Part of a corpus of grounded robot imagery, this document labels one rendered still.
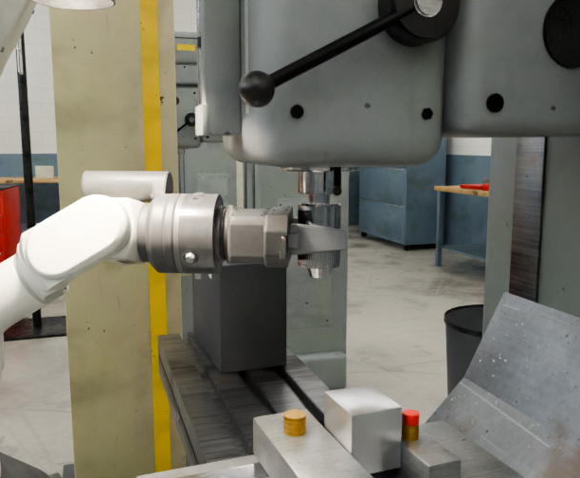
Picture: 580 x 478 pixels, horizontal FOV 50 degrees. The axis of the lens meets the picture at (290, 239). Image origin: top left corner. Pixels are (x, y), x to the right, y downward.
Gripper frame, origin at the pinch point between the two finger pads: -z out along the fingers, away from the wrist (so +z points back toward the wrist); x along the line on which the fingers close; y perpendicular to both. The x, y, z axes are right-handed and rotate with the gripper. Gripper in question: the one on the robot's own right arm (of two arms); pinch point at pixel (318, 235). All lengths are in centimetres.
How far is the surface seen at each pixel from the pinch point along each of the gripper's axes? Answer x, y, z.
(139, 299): 158, 49, 68
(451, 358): 178, 76, -53
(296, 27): -11.5, -19.9, 2.2
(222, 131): -5.8, -11.1, 9.7
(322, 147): -10.4, -9.6, -0.2
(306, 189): -2.0, -5.2, 1.4
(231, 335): 33.4, 22.1, 14.6
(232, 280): 33.6, 12.7, 14.4
